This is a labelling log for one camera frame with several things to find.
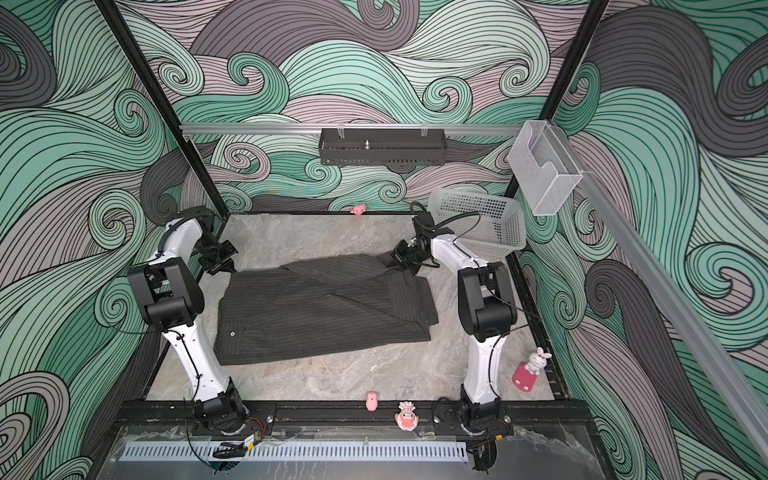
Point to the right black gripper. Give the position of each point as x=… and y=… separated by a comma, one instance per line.
x=399, y=256

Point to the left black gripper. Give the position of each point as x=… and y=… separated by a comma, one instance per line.
x=220, y=266

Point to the dark grey striped shirt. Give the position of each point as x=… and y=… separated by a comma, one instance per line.
x=321, y=306

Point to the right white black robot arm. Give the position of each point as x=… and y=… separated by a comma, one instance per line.
x=485, y=303

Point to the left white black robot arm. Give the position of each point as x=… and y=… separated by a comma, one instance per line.
x=169, y=299

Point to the small pink pig toy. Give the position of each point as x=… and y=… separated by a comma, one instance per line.
x=358, y=209

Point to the white plastic mesh basket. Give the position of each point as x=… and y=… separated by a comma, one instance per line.
x=491, y=227

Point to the small pink front toy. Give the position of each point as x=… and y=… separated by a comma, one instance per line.
x=372, y=401

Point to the pink white doll figure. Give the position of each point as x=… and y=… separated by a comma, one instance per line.
x=406, y=418

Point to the white bunny on pink stand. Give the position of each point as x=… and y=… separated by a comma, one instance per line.
x=528, y=372

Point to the black perforated wall shelf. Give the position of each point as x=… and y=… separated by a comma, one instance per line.
x=399, y=149

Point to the aluminium rear rail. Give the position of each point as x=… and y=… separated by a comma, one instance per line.
x=274, y=128

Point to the clear plastic wall holder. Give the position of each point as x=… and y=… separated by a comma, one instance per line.
x=545, y=165

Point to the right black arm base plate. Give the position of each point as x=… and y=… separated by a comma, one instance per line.
x=462, y=419

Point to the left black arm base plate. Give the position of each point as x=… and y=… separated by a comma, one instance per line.
x=256, y=419

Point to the white slotted cable duct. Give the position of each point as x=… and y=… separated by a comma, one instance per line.
x=304, y=451

